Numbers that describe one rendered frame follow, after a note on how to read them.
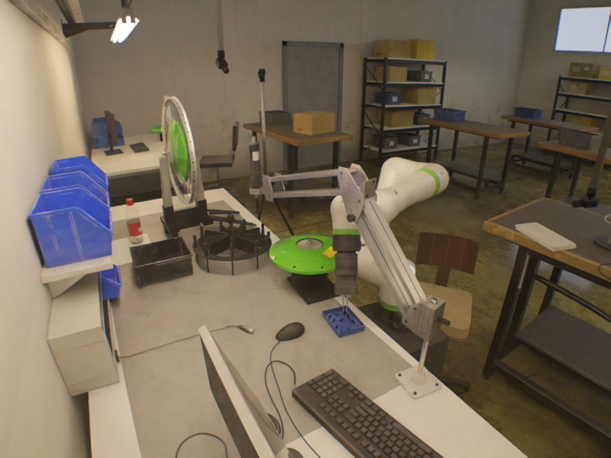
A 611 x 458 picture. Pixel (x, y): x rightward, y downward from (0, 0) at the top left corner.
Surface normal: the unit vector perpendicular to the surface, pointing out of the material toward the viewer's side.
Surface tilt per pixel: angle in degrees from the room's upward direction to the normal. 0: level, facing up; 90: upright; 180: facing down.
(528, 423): 0
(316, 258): 17
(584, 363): 0
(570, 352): 0
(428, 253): 90
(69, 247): 92
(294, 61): 90
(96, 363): 90
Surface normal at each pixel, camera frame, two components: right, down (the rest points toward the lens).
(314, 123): 0.70, 0.29
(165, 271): 0.49, 0.41
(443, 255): -0.32, 0.39
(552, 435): 0.00, -0.91
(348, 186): -0.75, 0.27
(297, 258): -0.12, -0.76
